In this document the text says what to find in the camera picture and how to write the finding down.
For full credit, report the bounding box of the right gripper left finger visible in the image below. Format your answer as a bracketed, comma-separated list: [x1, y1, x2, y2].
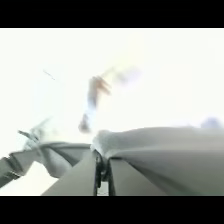
[41, 150, 98, 197]

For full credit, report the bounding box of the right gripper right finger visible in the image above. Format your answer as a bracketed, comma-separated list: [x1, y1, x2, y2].
[107, 157, 168, 197]

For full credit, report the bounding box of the grey garment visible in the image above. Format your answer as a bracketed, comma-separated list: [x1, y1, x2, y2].
[0, 125, 224, 197]

